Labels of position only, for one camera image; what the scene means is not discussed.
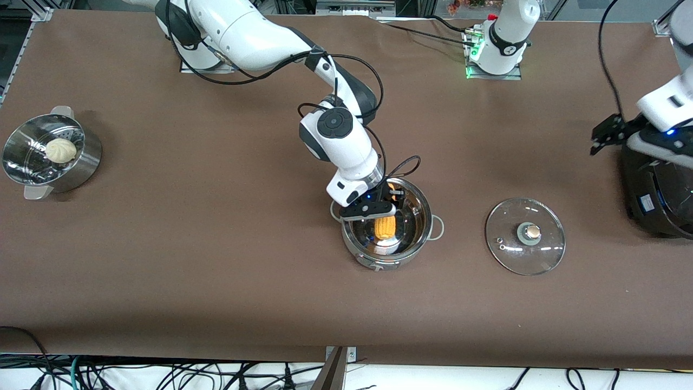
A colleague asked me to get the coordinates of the yellow corn cob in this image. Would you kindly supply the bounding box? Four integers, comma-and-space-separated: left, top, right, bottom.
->
375, 213, 399, 241

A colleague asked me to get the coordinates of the glass pot lid with knob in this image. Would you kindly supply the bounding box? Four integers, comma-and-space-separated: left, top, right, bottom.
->
486, 198, 566, 276

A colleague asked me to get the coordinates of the steel steamer pot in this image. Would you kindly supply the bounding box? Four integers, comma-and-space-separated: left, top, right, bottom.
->
2, 106, 102, 201

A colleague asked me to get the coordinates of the black rice cooker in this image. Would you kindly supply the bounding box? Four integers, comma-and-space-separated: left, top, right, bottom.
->
621, 140, 693, 240

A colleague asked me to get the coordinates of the brown table cover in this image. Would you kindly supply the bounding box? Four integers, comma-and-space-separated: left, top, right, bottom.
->
0, 10, 693, 370

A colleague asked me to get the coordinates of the grey metal box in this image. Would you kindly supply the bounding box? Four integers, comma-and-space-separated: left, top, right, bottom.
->
316, 0, 396, 17

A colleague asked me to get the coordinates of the dark wedge beam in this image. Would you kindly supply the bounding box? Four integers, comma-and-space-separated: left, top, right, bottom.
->
311, 347, 347, 390

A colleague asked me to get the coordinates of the white steamed bun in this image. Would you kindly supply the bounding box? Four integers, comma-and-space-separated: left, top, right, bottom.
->
45, 138, 77, 164

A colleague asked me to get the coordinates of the grey-handled cooking pot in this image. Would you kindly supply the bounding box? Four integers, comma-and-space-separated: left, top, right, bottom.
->
330, 176, 444, 271

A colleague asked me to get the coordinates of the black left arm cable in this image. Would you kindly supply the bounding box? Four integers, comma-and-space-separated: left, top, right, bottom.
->
598, 0, 684, 124

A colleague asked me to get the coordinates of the aluminium frame rail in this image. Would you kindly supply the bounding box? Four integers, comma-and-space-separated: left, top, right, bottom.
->
0, 5, 55, 105
652, 0, 693, 37

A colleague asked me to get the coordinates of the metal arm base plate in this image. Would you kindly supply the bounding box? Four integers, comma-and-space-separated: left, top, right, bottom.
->
180, 51, 239, 74
465, 30, 523, 81

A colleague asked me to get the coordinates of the black table cable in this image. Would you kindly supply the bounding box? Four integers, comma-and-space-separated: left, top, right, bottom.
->
379, 16, 478, 48

